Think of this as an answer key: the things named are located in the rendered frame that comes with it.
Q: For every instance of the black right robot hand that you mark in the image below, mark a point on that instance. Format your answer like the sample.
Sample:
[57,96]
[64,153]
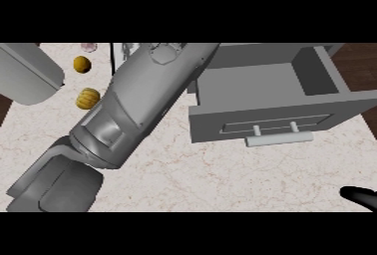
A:
[363,196]

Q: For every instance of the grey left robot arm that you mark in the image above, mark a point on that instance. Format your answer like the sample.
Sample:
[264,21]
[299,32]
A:
[132,99]

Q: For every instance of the grey drawer front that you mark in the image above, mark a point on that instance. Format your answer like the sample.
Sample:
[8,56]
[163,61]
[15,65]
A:
[275,116]

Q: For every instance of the grey open drawer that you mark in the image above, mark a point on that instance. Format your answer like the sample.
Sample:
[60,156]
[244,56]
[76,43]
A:
[246,86]

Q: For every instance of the ribbed yellow round fruit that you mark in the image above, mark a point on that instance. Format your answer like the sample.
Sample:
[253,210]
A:
[88,98]

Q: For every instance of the smooth yellow lemon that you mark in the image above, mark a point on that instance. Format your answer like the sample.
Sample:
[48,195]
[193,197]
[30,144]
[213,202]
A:
[82,64]

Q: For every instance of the pale pink round item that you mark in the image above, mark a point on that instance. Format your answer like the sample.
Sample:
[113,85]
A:
[89,47]

